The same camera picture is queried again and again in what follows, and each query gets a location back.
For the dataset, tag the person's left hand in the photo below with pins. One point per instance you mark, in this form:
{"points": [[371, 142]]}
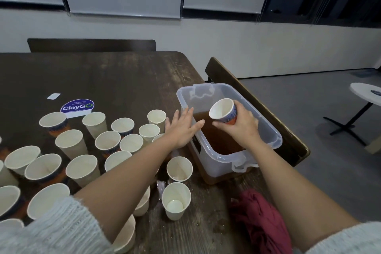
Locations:
{"points": [[181, 132]]}

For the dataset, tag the person's right hand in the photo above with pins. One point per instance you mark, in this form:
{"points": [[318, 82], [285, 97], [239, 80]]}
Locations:
{"points": [[243, 129]]}

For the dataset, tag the white paper cup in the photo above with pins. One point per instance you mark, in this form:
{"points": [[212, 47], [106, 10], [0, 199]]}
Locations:
{"points": [[149, 132], [157, 118]]}

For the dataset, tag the orange blue patterned paper cup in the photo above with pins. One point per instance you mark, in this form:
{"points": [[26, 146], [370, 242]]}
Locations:
{"points": [[221, 111]]}

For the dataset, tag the clear plastic storage bin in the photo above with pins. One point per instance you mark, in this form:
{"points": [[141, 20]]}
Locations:
{"points": [[205, 164]]}

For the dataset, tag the group of paper cups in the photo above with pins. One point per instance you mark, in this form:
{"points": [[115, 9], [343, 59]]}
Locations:
{"points": [[74, 161]]}

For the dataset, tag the person's left forearm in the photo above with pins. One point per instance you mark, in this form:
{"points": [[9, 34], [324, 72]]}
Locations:
{"points": [[119, 194]]}

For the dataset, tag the person's right forearm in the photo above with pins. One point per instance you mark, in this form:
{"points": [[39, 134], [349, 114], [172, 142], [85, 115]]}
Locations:
{"points": [[297, 197]]}

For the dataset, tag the dark wooden chair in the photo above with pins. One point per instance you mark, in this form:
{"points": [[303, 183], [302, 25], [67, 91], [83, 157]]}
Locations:
{"points": [[289, 143], [89, 45]]}

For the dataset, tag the dark wooden table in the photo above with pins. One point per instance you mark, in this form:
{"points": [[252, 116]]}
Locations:
{"points": [[119, 75]]}

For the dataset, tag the dark red cloth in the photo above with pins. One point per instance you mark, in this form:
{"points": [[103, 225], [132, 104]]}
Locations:
{"points": [[262, 221]]}

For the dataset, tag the round blue sticker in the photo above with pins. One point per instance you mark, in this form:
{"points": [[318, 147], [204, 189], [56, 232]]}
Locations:
{"points": [[77, 105]]}

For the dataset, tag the round white side table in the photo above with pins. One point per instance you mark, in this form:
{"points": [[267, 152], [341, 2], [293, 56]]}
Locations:
{"points": [[368, 92]]}

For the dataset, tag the small white paper label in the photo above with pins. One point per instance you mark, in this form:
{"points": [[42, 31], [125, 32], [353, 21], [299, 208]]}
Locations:
{"points": [[53, 96]]}

